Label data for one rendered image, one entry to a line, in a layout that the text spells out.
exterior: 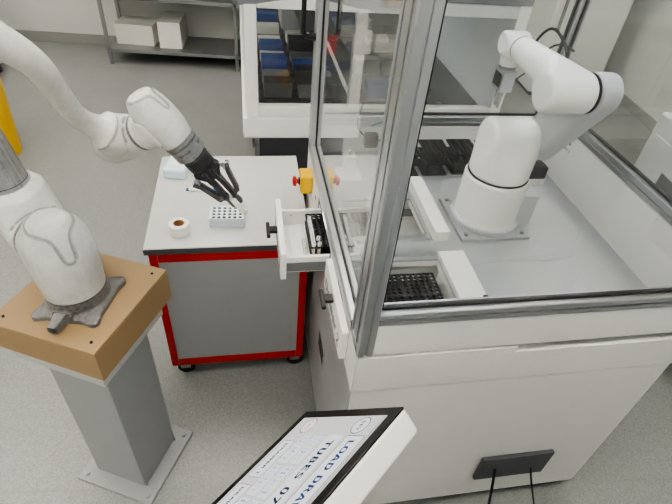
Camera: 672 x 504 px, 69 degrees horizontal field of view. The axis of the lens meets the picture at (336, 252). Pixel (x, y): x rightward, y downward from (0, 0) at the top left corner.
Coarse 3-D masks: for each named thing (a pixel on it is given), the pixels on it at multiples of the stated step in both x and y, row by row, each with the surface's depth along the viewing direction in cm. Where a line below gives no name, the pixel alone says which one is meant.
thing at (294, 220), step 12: (288, 216) 169; (300, 216) 170; (288, 228) 170; (300, 228) 171; (288, 240) 165; (300, 240) 166; (288, 252) 160; (300, 252) 161; (288, 264) 151; (300, 264) 152; (312, 264) 153; (324, 264) 154
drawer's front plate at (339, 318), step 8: (328, 264) 144; (328, 272) 143; (328, 280) 144; (336, 280) 139; (328, 288) 144; (336, 288) 137; (336, 296) 134; (328, 304) 146; (336, 304) 132; (336, 312) 132; (336, 320) 133; (344, 320) 128; (336, 328) 133; (344, 328) 126; (336, 336) 134; (344, 336) 126; (336, 344) 134; (344, 344) 128; (344, 352) 130
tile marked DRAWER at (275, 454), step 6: (282, 444) 94; (288, 444) 92; (276, 450) 93; (282, 450) 91; (270, 456) 92; (276, 456) 90; (264, 462) 91; (270, 462) 89; (258, 468) 90; (264, 468) 89; (252, 474) 89; (258, 474) 88
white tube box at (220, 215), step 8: (216, 208) 182; (224, 208) 184; (232, 208) 183; (216, 216) 178; (224, 216) 179; (232, 216) 179; (240, 216) 180; (216, 224) 179; (224, 224) 179; (232, 224) 179; (240, 224) 180
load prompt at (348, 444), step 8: (344, 440) 80; (352, 440) 78; (360, 440) 77; (336, 448) 79; (344, 448) 77; (352, 448) 76; (328, 456) 78; (336, 456) 77; (344, 456) 75; (320, 464) 77; (328, 464) 76; (336, 464) 74; (320, 472) 75; (328, 472) 73; (312, 480) 74; (320, 480) 72; (304, 488) 73; (312, 488) 72; (296, 496) 72; (304, 496) 71; (312, 496) 70
